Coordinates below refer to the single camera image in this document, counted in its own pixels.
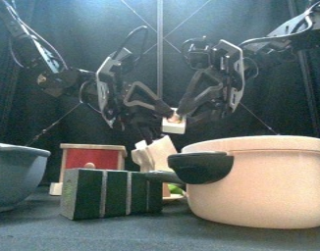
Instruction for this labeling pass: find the white pot with black handle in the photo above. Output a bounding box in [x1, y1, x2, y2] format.
[166, 134, 320, 230]

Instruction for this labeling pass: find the gray plastic bowl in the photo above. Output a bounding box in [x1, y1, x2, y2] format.
[0, 141, 52, 214]

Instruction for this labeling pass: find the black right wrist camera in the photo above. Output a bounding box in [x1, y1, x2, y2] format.
[180, 36, 218, 72]

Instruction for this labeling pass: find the small tan plate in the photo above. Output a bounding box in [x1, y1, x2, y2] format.
[160, 192, 188, 203]

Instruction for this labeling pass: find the black left gripper cable loop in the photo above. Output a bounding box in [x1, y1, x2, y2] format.
[115, 25, 151, 57]

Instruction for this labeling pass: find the gray metal frame pole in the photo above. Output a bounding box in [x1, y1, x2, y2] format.
[155, 0, 164, 99]

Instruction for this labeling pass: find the white folded toy piece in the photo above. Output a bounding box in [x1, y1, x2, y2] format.
[130, 134, 179, 173]

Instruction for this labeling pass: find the dark green striped block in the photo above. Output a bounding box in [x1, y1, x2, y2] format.
[59, 168, 164, 221]

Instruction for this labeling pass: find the white sushi piece toy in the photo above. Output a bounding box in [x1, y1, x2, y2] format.
[159, 107, 188, 135]

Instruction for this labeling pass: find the green toy vegetable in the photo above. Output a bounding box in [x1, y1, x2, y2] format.
[166, 183, 187, 196]

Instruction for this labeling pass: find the red wooden drawer box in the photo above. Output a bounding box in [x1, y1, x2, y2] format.
[48, 142, 128, 197]

